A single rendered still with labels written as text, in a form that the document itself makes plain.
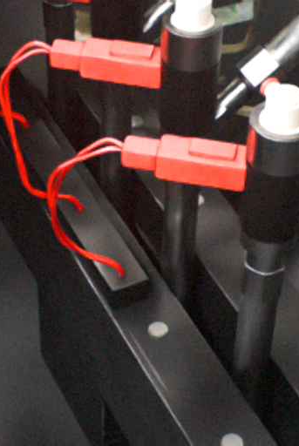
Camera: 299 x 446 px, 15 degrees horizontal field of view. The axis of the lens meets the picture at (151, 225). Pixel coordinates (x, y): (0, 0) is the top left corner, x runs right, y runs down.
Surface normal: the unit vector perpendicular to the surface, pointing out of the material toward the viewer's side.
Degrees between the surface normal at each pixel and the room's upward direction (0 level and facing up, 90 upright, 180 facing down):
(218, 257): 0
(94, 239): 0
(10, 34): 90
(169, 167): 90
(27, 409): 0
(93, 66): 90
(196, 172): 90
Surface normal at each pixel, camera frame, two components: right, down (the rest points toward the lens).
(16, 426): 0.03, -0.73
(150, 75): -0.20, 0.67
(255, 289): -0.55, 0.56
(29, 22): 0.44, 0.63
